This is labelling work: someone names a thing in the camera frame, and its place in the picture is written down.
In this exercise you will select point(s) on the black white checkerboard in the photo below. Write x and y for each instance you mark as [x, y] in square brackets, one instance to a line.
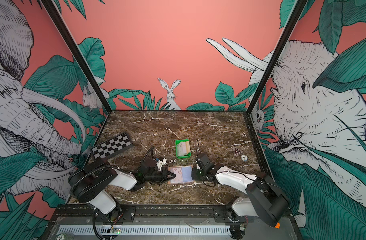
[112, 147]

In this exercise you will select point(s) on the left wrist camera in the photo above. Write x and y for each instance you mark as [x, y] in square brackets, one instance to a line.
[161, 163]

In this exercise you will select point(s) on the left black frame post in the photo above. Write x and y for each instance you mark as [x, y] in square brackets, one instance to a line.
[58, 21]

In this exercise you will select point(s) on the small round white sticker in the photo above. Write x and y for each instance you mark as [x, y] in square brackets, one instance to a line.
[244, 158]

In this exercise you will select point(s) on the white slotted cable duct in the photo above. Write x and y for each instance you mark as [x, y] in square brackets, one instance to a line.
[142, 230]

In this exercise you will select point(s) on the tan leather card holder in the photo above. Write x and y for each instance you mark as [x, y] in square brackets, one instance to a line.
[187, 175]

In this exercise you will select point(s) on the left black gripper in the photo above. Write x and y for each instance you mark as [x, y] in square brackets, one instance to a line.
[165, 173]

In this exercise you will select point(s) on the black mounting rail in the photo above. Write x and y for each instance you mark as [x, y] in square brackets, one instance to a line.
[221, 213]

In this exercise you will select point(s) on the black frame post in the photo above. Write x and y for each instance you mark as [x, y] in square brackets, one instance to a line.
[58, 21]
[288, 29]

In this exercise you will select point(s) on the triangle marker sticker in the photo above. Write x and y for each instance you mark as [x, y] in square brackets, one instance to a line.
[237, 151]

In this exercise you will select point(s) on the green plastic card tray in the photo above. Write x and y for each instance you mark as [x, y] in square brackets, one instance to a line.
[184, 157]

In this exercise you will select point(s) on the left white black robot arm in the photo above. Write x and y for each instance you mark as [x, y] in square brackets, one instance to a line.
[88, 185]

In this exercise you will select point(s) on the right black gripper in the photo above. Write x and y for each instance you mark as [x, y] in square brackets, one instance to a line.
[195, 174]

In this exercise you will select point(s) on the right black frame post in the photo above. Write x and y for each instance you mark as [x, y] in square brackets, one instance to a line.
[288, 29]

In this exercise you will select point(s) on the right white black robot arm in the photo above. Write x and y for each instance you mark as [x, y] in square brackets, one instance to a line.
[264, 198]

